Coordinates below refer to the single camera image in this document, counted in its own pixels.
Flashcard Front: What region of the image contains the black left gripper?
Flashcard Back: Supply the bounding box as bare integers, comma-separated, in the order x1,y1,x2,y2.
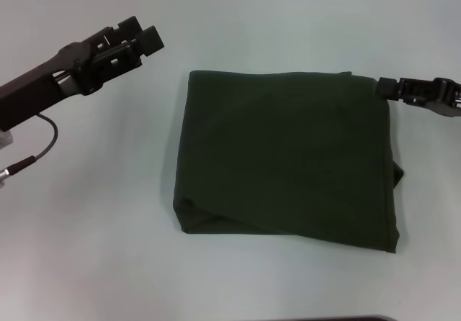
0,16,166,132

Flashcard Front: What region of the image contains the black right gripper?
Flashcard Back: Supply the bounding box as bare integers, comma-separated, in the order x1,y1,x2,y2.
376,76,461,119

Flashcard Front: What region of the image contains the dark green FREE t-shirt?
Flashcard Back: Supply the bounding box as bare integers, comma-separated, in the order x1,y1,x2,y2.
172,69,406,255

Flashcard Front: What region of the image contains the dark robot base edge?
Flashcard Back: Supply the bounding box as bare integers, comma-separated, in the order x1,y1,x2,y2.
248,314,395,321

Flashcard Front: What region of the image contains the left arm connector cable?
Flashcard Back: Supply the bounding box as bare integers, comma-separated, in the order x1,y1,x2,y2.
0,112,60,189

